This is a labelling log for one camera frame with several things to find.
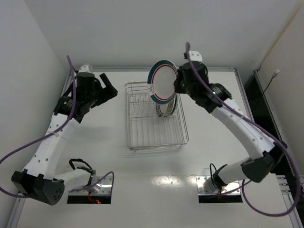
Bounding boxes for green red rimmed plate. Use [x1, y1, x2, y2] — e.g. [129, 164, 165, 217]
[155, 104, 167, 118]
[147, 59, 177, 105]

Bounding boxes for small blue patterned plate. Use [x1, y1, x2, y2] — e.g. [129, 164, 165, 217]
[171, 95, 178, 114]

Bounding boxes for white plate with grey rim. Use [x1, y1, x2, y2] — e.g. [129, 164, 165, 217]
[164, 97, 177, 117]

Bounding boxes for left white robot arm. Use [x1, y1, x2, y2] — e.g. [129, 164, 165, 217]
[11, 72, 118, 205]

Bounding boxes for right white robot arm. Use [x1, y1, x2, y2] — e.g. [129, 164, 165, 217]
[174, 61, 284, 190]

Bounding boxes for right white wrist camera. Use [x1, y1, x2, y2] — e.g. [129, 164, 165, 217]
[184, 51, 202, 62]

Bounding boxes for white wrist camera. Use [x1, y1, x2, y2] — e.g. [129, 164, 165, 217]
[184, 51, 202, 62]
[78, 64, 93, 73]

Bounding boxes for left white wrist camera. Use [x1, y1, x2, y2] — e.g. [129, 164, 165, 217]
[78, 64, 93, 73]

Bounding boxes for metal wire dish rack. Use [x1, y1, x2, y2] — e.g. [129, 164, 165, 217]
[125, 82, 189, 152]

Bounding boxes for black wall cable with plug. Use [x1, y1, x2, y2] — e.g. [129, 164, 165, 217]
[261, 69, 280, 95]

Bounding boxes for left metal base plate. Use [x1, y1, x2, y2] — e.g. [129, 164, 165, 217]
[69, 176, 113, 196]

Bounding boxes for metal base plate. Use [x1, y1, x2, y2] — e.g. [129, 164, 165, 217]
[69, 176, 113, 196]
[196, 176, 240, 196]

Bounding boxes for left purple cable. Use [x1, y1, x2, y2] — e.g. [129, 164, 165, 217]
[0, 55, 114, 198]

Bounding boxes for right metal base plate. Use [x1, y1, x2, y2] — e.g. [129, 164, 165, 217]
[196, 176, 240, 196]

